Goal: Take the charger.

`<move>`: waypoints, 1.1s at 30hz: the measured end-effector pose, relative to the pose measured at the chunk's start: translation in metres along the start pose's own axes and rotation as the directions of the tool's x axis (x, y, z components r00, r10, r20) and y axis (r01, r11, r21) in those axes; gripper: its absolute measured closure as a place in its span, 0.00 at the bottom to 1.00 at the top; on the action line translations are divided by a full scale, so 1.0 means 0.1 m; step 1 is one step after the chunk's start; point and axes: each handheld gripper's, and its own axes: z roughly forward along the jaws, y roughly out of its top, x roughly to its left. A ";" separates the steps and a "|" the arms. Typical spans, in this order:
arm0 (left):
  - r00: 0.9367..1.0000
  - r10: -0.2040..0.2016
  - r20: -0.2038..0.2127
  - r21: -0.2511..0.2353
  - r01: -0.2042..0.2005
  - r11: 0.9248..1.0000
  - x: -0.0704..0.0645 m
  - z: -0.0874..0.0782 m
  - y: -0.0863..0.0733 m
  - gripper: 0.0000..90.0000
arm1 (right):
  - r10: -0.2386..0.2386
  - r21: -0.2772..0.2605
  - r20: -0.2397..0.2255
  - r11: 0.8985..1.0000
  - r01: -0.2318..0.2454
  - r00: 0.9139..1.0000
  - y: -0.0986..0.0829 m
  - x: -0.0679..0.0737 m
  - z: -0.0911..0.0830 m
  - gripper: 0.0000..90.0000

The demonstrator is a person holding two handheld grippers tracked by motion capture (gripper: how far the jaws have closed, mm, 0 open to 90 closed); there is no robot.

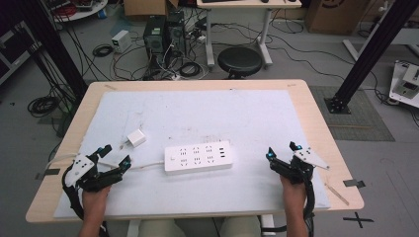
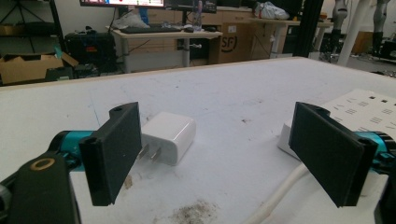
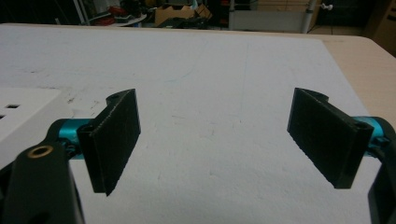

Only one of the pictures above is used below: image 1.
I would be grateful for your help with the white charger plug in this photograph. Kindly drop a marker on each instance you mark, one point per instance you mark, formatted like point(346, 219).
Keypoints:
point(136, 138)

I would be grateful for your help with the round white table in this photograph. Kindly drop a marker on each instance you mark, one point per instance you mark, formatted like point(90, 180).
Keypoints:
point(82, 10)

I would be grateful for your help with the person's left leg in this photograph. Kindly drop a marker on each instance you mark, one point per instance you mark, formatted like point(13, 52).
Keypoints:
point(164, 228)

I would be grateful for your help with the white desk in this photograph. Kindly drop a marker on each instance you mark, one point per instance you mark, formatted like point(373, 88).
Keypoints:
point(250, 4)

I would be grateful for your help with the grey metal rack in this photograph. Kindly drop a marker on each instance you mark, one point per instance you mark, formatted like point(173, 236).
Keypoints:
point(15, 56)

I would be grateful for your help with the white device with circuit boards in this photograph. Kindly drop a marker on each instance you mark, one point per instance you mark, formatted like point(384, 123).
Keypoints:
point(406, 85)

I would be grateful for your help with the black computer tower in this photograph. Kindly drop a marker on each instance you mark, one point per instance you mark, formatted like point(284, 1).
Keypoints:
point(154, 36)
point(176, 33)

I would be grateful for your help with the white power strip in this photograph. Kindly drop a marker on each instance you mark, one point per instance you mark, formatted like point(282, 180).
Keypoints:
point(197, 161)

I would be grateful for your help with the black tape strip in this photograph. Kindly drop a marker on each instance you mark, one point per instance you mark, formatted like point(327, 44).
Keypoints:
point(49, 172)
point(354, 183)

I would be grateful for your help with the person's left hand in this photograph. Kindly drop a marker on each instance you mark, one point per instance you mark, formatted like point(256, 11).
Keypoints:
point(95, 199)

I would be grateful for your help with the grey floor mat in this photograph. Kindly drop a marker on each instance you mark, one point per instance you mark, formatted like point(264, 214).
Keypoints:
point(362, 121)

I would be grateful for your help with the wooden table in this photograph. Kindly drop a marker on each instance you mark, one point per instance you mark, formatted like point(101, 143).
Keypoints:
point(316, 108)

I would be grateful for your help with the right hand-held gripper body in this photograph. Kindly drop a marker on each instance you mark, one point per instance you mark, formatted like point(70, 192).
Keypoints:
point(298, 168)

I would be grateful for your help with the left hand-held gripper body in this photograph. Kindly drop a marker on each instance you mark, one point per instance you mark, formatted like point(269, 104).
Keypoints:
point(80, 166)

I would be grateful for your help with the white power supply box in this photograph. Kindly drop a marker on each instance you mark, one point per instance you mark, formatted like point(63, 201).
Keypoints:
point(121, 41)

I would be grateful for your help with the white foam mat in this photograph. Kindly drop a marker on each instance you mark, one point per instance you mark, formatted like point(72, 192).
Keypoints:
point(214, 115)

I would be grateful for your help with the black round stool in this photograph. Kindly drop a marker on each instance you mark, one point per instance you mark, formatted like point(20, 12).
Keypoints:
point(239, 61)

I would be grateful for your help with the person's right hand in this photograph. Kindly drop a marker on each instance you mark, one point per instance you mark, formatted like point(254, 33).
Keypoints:
point(294, 196)

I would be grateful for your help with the black metal post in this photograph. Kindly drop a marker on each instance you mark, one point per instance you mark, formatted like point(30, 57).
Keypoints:
point(52, 42)
point(369, 56)

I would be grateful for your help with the thin wooden stick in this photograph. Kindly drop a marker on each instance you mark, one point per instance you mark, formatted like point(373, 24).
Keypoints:
point(336, 194)

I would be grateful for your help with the person's right leg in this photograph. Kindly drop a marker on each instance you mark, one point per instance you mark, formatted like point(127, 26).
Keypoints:
point(240, 227)

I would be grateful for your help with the person's leg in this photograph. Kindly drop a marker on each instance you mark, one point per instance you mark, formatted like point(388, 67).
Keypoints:
point(164, 228)
point(240, 227)

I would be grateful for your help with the cardboard box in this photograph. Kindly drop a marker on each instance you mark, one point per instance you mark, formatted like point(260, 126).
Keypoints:
point(336, 16)
point(145, 7)

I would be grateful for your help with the black tape cross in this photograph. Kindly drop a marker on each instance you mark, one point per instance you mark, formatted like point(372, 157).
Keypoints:
point(358, 220)

